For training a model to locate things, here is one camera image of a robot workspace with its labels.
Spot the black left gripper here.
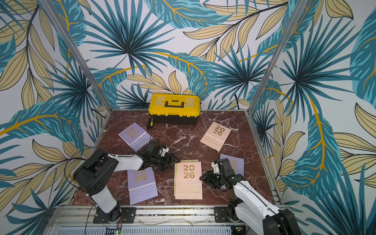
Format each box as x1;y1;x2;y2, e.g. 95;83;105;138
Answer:
151;152;181;172

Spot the pink calendar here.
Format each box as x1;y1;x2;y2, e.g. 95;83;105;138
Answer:
200;122;231;151
175;161;204;200

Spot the purple calendar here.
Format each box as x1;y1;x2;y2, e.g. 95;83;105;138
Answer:
118;122;152;152
220;154;244;176
127;167;158;205

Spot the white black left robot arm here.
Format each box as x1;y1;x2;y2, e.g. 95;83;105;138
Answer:
73;141;181;221

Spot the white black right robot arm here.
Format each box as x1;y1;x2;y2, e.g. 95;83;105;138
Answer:
200;159;302;235

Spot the yellow black toolbox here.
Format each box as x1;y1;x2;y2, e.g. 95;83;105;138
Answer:
148;94;201;125

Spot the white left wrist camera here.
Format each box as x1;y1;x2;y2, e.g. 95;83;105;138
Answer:
158;147;169;157

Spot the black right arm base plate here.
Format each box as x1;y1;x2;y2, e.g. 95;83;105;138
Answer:
213;206;255;223

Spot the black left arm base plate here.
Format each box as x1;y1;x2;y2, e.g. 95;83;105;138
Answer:
93;207;136;224

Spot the aluminium front rail frame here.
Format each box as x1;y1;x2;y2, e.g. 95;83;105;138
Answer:
44;205;258;235

